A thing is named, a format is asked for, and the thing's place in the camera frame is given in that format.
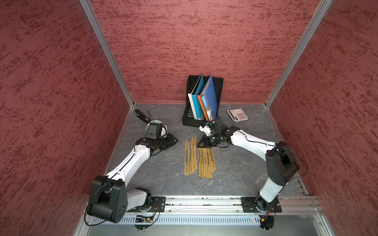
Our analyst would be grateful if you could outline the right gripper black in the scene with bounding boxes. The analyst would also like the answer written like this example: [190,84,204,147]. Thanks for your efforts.
[197,130,222,148]

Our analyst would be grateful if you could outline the paper straw eleventh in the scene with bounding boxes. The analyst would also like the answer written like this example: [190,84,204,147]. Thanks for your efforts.
[200,148,206,178]

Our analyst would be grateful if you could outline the green metal cup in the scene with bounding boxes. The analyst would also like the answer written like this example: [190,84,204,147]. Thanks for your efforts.
[146,120,163,131]

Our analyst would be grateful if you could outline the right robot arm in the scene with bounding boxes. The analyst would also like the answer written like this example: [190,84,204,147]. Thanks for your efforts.
[197,126,300,212]

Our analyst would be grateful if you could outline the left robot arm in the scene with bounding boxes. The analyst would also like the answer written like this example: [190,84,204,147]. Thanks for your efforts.
[85,122,178,223]

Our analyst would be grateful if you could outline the black mesh file holder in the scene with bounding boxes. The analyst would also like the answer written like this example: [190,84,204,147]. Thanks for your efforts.
[182,75,223,127]

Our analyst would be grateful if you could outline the teal book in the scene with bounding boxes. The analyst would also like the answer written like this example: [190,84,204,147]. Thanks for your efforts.
[188,74,205,120]

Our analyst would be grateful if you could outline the black stapler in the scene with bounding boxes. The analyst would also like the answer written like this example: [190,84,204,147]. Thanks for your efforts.
[135,109,151,124]

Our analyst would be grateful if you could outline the pink calculator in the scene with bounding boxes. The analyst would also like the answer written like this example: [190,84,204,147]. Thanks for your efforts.
[227,109,248,123]

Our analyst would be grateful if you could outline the orange book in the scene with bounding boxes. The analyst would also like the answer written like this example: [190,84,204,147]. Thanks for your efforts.
[197,88,209,122]

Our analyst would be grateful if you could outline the white book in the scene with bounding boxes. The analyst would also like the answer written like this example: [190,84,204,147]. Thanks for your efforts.
[188,74,203,120]

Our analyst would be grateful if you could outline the blue folder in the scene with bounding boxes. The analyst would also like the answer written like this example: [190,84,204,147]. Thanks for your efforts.
[202,76,218,121]

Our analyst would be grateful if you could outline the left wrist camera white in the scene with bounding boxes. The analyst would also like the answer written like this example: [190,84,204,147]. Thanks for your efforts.
[158,124,167,138]

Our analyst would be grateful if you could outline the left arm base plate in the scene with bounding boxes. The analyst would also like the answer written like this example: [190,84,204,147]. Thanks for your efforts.
[128,196,166,213]

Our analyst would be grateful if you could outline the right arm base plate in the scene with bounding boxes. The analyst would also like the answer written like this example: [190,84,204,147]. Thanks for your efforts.
[240,197,282,214]

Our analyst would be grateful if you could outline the aluminium front rail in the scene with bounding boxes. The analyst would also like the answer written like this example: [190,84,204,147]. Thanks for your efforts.
[82,194,325,215]

